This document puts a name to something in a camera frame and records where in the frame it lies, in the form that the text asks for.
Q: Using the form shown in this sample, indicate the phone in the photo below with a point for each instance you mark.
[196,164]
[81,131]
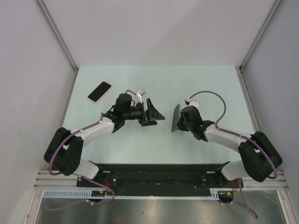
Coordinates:
[99,91]
[176,119]

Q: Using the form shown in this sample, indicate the right aluminium side rail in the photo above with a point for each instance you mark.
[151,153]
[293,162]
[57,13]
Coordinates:
[248,100]

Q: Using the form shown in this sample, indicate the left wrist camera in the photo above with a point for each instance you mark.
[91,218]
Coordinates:
[139,95]

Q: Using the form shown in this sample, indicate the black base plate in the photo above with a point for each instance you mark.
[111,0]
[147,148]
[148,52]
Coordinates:
[174,180]

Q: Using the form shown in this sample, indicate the left aluminium corner post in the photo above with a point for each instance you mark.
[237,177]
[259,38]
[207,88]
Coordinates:
[56,33]

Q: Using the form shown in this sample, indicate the aluminium corner post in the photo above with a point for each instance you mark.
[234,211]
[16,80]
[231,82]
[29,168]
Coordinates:
[56,33]
[261,32]

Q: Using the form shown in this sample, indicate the right aluminium corner post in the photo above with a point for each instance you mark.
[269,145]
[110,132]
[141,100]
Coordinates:
[261,32]

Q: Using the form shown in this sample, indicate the phone in pink case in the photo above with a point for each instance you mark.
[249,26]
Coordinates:
[99,91]

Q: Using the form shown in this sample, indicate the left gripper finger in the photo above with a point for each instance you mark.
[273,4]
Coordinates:
[149,123]
[152,113]

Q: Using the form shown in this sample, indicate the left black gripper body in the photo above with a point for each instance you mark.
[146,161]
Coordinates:
[139,114]

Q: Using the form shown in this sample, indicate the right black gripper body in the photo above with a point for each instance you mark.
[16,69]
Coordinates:
[183,125]

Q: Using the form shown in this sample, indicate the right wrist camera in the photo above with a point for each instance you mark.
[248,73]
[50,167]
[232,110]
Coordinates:
[191,102]

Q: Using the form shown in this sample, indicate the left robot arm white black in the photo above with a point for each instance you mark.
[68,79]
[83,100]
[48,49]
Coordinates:
[64,152]

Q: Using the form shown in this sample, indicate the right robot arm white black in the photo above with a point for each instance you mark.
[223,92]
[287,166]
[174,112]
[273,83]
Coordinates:
[259,158]

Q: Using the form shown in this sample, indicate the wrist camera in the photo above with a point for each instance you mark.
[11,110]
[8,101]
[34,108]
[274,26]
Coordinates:
[139,95]
[191,102]

